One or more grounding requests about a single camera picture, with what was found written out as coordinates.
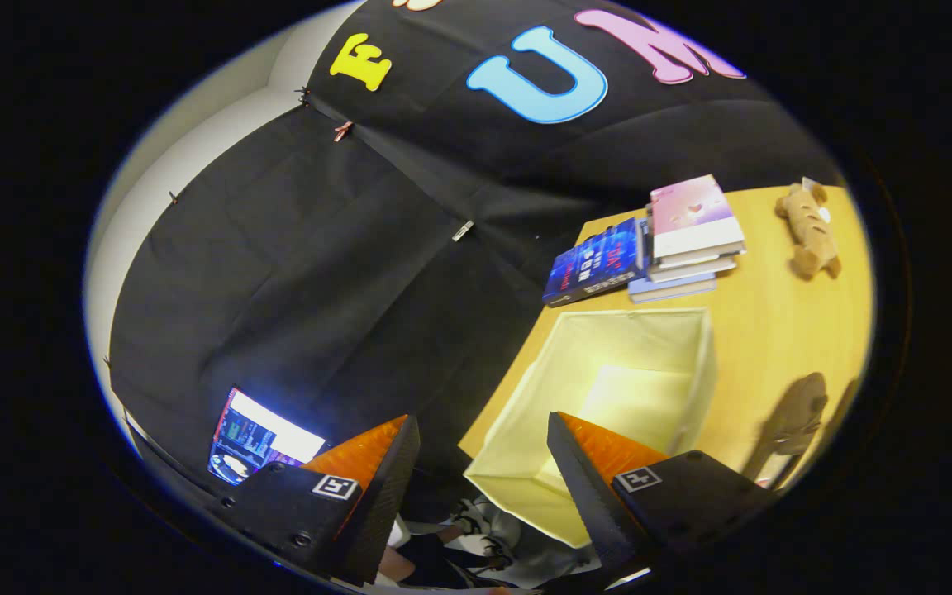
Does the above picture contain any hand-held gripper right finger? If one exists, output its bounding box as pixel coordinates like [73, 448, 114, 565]
[547, 412, 778, 583]

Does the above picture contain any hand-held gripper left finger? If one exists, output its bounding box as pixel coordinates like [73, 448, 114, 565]
[216, 415, 421, 586]

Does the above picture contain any pale green fabric storage box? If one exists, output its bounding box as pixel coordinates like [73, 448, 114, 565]
[464, 307, 718, 549]

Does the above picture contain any lit computer monitor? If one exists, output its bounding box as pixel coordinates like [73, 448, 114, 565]
[207, 387, 326, 487]

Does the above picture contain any pale blue book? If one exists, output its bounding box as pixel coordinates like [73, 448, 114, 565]
[627, 273, 716, 304]

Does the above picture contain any dark blue cover book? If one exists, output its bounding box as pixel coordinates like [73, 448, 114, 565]
[542, 217, 649, 308]

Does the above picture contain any black backdrop cloth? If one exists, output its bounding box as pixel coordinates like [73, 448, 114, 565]
[108, 0, 845, 497]

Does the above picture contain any white book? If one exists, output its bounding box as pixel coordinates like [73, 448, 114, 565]
[656, 246, 739, 283]

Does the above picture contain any pink cover book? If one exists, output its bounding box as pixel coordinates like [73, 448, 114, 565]
[650, 174, 747, 261]

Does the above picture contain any tan bread-shaped plush toy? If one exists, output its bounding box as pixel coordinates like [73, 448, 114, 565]
[776, 182, 842, 280]

